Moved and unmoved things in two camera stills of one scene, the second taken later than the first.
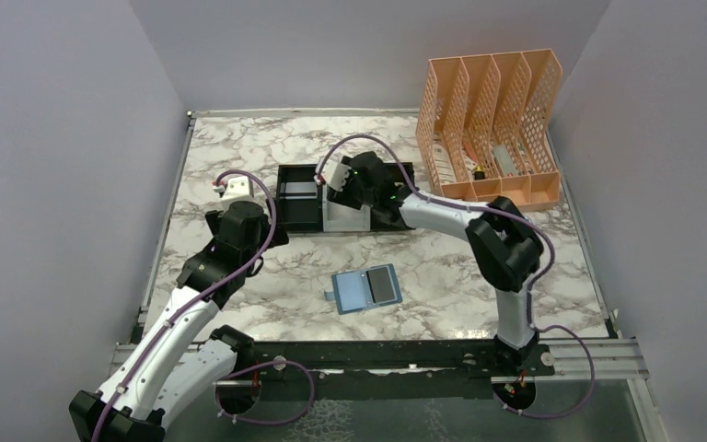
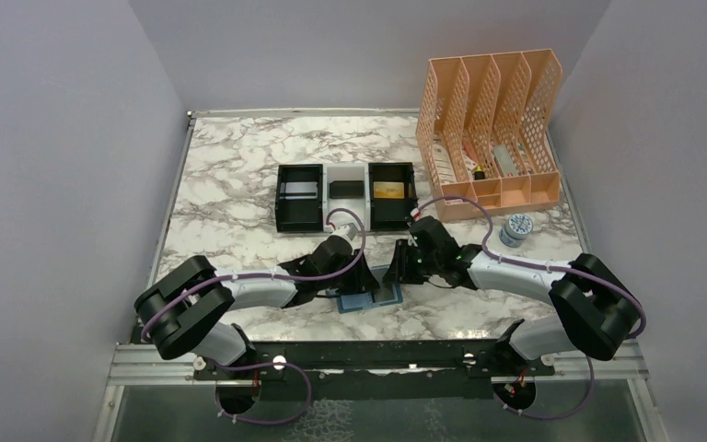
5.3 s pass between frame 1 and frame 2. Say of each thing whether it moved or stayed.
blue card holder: stayed
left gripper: moved
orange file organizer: stayed
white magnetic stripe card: stayed
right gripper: moved
